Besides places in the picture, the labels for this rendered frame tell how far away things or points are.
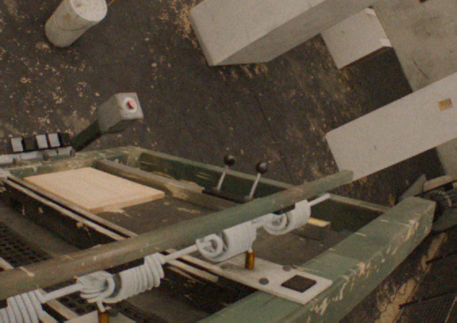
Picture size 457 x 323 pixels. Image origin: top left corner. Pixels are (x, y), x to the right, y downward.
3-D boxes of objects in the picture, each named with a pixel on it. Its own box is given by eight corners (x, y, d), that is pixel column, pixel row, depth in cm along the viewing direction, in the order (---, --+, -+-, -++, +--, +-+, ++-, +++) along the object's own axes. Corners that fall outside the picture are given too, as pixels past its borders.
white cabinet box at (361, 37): (332, 31, 670) (373, 9, 627) (350, 68, 666) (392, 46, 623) (318, 29, 634) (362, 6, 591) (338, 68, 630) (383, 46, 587)
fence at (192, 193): (105, 169, 192) (105, 159, 191) (328, 236, 136) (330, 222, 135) (95, 170, 188) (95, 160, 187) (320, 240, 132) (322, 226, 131)
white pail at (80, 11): (72, 14, 325) (110, -25, 296) (83, 49, 322) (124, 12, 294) (37, 15, 299) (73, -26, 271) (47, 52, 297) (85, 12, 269)
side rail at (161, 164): (149, 175, 213) (151, 149, 211) (399, 243, 148) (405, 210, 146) (139, 177, 208) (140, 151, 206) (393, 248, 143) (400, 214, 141)
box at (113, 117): (113, 108, 223) (136, 91, 213) (120, 133, 222) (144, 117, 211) (93, 110, 214) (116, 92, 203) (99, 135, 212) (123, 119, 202)
